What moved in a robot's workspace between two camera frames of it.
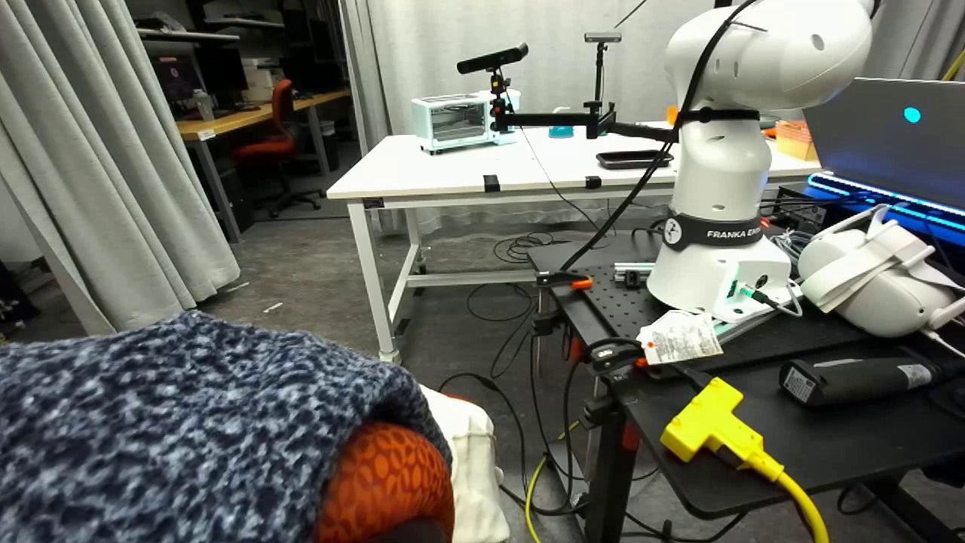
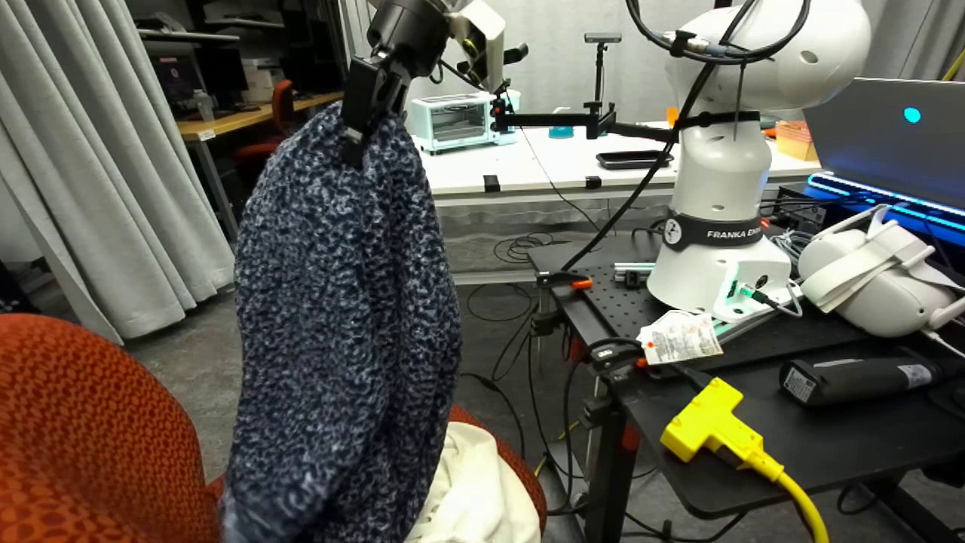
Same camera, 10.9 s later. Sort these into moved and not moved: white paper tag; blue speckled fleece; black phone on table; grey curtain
Moved: blue speckled fleece
Not moved: white paper tag; grey curtain; black phone on table
